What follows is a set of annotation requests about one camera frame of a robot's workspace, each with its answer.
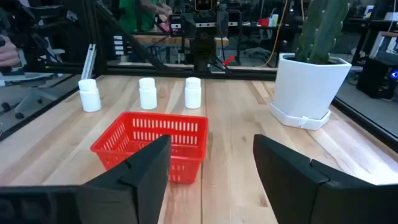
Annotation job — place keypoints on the person's hand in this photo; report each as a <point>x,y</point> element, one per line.
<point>7,54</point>

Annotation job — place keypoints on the red plastic mesh basket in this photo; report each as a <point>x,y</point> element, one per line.
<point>192,146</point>

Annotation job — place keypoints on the black labelled controller box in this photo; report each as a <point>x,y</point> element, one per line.
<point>118,46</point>

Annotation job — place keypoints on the wooden workbench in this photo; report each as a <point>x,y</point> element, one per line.
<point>174,40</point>

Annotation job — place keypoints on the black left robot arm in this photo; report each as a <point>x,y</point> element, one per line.
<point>203,46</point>

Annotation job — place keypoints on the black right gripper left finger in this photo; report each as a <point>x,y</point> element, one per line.
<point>136,186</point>

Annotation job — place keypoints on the black computer case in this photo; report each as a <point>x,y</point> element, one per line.
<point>373,77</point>

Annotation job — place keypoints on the white plant pot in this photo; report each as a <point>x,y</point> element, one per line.
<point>304,90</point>

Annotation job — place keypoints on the silver aluminium extrusion bar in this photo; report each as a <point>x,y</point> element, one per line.
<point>88,62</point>

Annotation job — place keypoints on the white pill bottle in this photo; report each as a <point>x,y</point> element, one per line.
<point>148,96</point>
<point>90,99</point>
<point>192,96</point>

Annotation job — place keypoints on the green cactus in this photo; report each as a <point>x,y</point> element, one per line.
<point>317,31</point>

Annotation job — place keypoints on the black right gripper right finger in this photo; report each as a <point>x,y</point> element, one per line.
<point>295,189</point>

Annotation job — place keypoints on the white pot saucer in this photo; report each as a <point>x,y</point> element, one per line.
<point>289,120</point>

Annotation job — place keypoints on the person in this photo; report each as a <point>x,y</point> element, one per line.
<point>130,15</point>

